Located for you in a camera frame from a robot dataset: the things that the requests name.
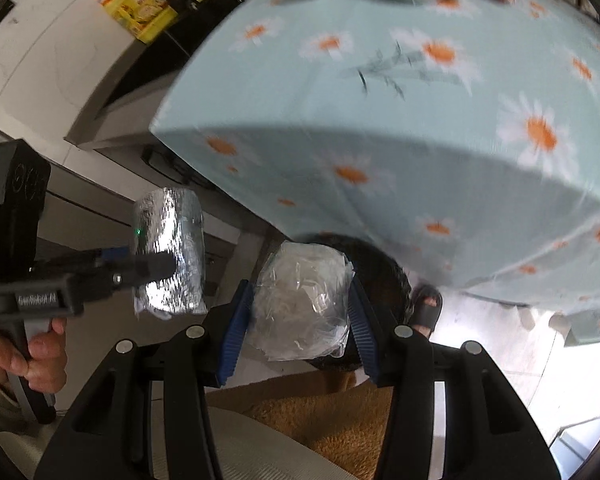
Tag clear plastic wrap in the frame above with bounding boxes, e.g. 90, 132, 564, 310
247, 242, 354, 362

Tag silver foil ball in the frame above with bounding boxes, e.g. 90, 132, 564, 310
133, 188, 208, 321

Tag black trash bin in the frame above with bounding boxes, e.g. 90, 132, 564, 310
306, 234, 412, 372

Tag person's left hand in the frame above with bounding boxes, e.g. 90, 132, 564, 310
0, 318, 68, 393

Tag black sandal foot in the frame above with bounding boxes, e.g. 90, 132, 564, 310
405, 284, 443, 339

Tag orange fuzzy trousers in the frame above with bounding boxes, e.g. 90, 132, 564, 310
207, 370, 393, 479

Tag daisy print blue tablecloth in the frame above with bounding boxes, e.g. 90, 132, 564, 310
150, 0, 600, 344

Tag yellow carton box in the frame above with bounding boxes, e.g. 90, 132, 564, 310
96, 0, 178, 44

